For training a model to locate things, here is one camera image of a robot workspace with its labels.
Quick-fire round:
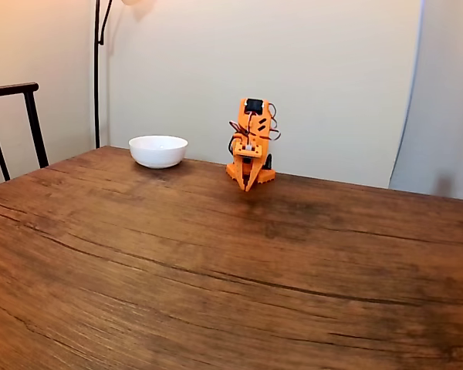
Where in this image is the black floor lamp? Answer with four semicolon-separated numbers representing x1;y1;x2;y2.
93;0;157;150

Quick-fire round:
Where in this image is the white backdrop board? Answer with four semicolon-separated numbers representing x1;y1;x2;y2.
106;0;424;190

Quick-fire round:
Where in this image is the gripper camera with orange mount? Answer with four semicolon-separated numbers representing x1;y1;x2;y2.
232;139;265;165

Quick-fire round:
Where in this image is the white bowl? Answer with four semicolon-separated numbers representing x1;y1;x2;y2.
128;134;189;170

